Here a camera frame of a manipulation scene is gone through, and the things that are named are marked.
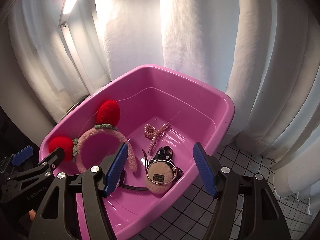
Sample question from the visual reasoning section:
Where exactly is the pink fuzzy strawberry headband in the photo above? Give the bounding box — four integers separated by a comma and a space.
48, 99, 138, 173

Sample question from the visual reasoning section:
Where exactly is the beige fluffy pom-pom hair clip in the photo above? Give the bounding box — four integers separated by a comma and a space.
145, 160, 177, 194

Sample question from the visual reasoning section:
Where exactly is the pearl gold hair claw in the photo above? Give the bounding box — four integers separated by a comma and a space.
144, 122, 170, 154

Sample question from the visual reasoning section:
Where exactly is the large silver bangle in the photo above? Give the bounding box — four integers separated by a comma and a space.
146, 160, 176, 185

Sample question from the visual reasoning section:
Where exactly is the black floral hair bow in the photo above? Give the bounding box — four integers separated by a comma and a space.
149, 145, 183, 180

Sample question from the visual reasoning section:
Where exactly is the pink plastic tub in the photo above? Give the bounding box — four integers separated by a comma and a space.
39, 64, 234, 239

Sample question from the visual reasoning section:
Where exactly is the white curtain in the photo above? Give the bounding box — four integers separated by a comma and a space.
1, 0, 319, 199

